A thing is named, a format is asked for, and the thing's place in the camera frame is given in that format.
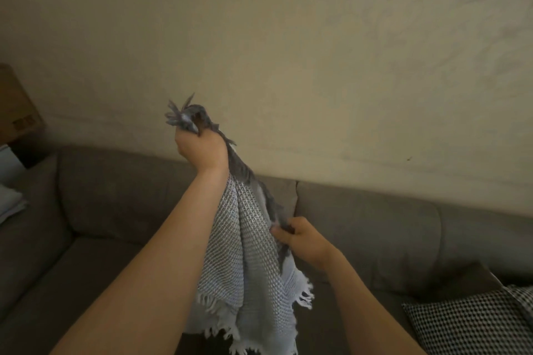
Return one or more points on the person's left hand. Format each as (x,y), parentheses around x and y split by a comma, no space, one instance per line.
(201,151)

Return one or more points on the grey fabric sofa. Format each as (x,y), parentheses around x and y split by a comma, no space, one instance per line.
(374,234)

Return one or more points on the white folded cloth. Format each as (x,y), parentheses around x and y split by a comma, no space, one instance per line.
(8,203)

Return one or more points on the grey woven fringed blanket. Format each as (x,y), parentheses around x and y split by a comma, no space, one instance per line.
(250,267)

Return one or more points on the white box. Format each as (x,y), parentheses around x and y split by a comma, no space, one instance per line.
(9,163)

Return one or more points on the person's left forearm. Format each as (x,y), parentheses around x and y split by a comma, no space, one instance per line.
(137,275)

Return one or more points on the person's right fingers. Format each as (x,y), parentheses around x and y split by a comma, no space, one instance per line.
(284,233)

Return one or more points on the person's right forearm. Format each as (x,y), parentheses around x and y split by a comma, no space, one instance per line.
(362,309)

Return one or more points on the brown cardboard box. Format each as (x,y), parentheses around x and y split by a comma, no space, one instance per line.
(14,109)

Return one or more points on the black white checkered cushion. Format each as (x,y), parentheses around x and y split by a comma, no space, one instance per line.
(470,321)

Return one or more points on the person's right hand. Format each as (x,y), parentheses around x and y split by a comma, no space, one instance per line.
(307,245)

